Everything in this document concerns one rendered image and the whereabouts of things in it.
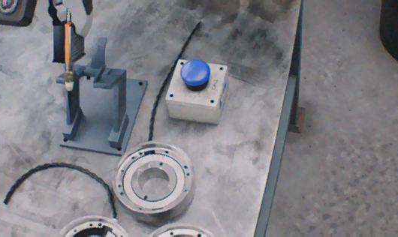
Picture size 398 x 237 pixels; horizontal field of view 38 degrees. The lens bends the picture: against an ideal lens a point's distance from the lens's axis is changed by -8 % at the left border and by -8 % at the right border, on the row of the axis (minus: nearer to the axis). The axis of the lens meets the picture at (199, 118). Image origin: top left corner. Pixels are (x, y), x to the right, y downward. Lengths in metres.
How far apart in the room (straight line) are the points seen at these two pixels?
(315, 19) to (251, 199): 1.34
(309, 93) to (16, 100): 1.12
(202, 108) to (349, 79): 1.14
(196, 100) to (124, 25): 0.23
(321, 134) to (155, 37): 0.93
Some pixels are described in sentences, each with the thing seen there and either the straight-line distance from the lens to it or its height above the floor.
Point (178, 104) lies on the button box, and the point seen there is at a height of 0.84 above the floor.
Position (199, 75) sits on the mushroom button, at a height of 0.87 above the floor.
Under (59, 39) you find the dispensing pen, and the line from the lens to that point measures 0.74.
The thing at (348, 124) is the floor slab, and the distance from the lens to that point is 1.84.
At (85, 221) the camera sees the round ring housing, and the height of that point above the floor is 0.83.
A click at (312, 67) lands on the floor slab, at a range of 1.95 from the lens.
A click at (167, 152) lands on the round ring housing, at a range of 0.82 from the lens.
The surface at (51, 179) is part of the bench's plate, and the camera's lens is 0.87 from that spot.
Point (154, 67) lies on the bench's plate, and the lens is 0.94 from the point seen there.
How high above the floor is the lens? 1.52
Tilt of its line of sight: 56 degrees down
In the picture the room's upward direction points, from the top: 9 degrees counter-clockwise
